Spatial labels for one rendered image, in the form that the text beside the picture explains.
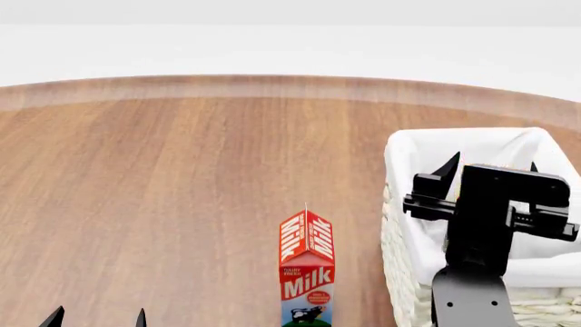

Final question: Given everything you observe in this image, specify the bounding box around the white woven basket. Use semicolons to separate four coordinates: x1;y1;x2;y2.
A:
379;126;581;327

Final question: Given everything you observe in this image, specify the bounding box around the white cloth basket liner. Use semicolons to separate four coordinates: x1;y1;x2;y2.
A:
383;126;581;288

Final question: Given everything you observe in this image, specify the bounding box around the red milk carton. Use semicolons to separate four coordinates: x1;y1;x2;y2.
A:
278;202;336;327

